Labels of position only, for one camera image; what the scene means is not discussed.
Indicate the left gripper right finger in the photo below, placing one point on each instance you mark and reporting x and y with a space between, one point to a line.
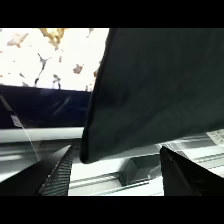
186 176

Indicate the silver frame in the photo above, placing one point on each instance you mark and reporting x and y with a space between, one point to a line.
100 173

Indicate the black T-shirt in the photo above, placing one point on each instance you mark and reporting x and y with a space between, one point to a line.
156 90

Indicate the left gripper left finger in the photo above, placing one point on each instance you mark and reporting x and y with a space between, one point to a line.
36 176

